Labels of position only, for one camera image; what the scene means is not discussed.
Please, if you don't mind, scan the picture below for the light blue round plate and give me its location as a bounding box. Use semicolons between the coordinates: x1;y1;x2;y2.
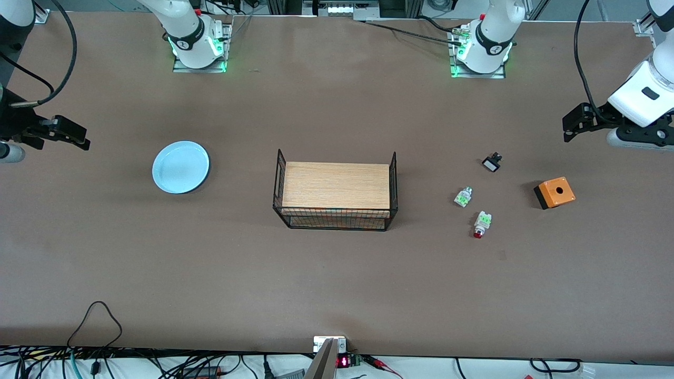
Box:
152;141;210;194

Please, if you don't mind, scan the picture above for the red push button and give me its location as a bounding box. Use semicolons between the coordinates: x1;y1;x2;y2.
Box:
472;211;492;239

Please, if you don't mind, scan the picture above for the orange button box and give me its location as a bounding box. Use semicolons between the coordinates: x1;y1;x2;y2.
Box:
533;177;576;210

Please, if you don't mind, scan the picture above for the wooden shelf board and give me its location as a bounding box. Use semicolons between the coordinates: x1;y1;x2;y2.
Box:
282;162;391;217

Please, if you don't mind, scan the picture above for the grey metal bar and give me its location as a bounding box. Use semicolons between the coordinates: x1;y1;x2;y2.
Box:
304;338;338;379

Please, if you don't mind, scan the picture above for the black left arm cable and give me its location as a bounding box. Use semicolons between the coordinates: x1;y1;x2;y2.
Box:
574;0;622;123

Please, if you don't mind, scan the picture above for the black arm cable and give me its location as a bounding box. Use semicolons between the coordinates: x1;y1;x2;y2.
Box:
574;0;622;123
9;0;78;108

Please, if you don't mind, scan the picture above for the aluminium frame profile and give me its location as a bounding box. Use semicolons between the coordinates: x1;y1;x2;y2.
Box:
633;11;674;37

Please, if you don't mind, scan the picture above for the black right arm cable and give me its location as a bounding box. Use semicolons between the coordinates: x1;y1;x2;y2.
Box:
9;0;78;108

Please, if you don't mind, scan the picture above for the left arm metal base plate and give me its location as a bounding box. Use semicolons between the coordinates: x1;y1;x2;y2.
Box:
449;26;507;79

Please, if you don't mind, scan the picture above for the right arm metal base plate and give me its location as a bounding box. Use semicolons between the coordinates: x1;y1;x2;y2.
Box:
173;21;233;73

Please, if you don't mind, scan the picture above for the black looped cable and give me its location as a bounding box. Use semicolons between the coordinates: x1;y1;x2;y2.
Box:
67;301;123;349

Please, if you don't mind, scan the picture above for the black cable across table edge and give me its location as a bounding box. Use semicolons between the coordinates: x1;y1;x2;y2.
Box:
361;17;464;47

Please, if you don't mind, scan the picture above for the black coiled cable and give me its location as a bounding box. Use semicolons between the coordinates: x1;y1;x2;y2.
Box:
529;358;583;374

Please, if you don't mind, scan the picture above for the black wire rack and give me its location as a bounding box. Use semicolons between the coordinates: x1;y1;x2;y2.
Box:
272;149;398;232

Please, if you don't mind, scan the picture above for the silver metal bracket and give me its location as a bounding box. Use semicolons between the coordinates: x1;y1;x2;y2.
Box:
313;336;348;354

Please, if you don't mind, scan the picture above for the red clip lead cable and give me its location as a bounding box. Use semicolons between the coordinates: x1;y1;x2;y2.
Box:
363;355;405;379

